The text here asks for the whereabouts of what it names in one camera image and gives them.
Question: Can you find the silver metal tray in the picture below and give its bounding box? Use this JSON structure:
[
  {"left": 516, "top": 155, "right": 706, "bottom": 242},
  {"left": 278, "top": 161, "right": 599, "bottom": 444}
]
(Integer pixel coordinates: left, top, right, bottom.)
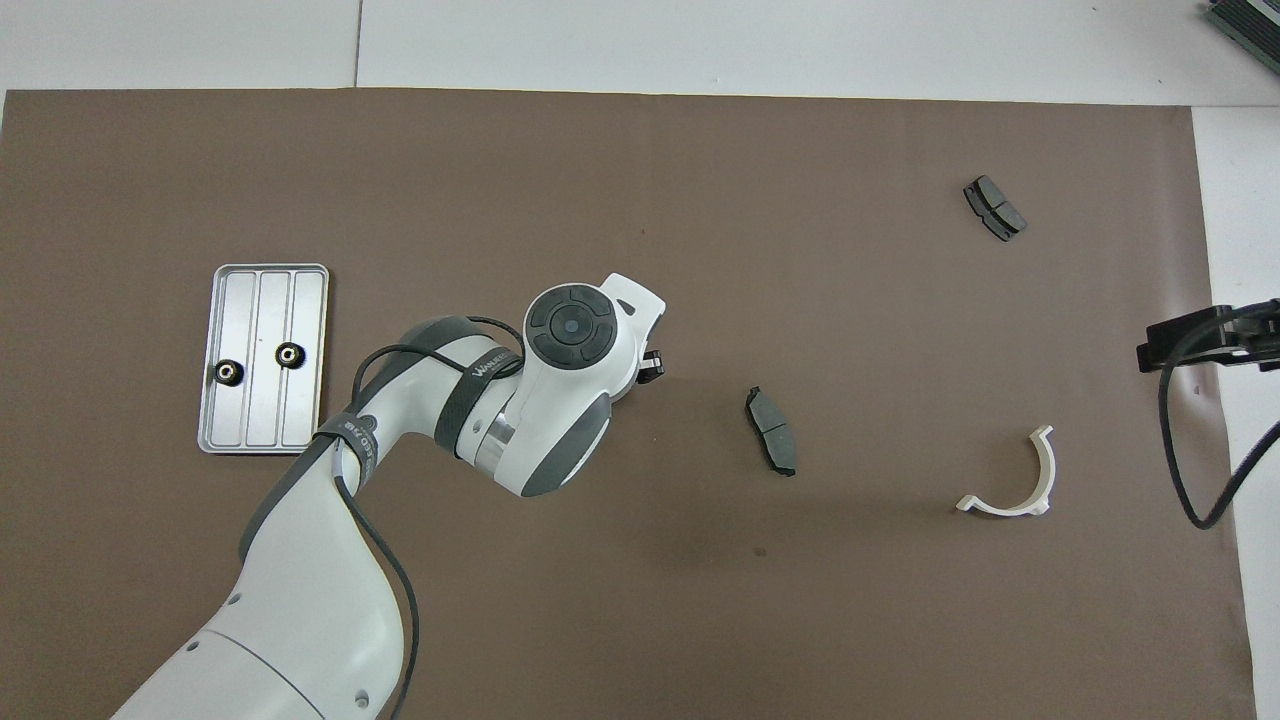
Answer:
[{"left": 197, "top": 263, "right": 331, "bottom": 456}]

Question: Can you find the long grey brake pad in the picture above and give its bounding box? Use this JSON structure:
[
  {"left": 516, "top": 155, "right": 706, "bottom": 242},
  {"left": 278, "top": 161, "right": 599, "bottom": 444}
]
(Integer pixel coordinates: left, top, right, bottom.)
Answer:
[{"left": 745, "top": 386, "right": 800, "bottom": 478}]

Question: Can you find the short grey brake pad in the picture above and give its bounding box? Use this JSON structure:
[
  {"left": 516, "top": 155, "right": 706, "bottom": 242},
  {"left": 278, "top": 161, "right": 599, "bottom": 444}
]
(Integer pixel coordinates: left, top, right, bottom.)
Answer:
[{"left": 963, "top": 175, "right": 1028, "bottom": 243}]

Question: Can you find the brown table mat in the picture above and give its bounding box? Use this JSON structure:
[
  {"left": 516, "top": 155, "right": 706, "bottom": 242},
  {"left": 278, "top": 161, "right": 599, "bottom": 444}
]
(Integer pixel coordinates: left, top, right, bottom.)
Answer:
[{"left": 0, "top": 88, "right": 1259, "bottom": 720}]

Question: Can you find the dark ribbed device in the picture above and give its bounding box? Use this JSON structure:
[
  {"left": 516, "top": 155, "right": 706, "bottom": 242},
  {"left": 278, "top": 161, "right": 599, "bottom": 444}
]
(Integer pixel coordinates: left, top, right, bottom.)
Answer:
[{"left": 1203, "top": 0, "right": 1280, "bottom": 76}]

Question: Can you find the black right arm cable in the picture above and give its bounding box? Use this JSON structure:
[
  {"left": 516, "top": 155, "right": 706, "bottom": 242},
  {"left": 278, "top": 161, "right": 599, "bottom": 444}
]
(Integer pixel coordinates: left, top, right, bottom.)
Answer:
[{"left": 1157, "top": 305, "right": 1280, "bottom": 531}]

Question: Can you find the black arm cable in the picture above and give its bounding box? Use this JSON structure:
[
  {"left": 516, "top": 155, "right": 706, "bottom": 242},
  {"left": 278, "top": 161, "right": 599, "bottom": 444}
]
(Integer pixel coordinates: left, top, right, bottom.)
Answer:
[
  {"left": 1157, "top": 305, "right": 1280, "bottom": 531},
  {"left": 335, "top": 315, "right": 526, "bottom": 720}
]

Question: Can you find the white curved plastic bracket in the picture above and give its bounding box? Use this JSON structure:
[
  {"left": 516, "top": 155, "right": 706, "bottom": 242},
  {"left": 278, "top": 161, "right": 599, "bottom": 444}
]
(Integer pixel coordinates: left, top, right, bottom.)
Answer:
[{"left": 955, "top": 424, "right": 1057, "bottom": 518}]

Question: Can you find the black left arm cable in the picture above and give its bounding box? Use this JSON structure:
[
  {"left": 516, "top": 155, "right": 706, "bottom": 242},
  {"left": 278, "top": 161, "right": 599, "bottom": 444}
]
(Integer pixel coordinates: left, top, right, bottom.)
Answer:
[{"left": 335, "top": 315, "right": 526, "bottom": 720}]

